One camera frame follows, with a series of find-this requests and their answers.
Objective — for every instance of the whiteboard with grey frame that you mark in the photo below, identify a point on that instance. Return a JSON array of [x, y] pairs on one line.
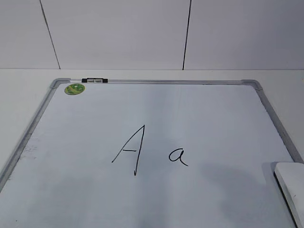
[[149, 154]]

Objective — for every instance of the black marker clip holder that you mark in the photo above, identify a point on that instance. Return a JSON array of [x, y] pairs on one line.
[[94, 80]]

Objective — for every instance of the white whiteboard eraser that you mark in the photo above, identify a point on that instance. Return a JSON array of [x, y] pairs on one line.
[[290, 178]]

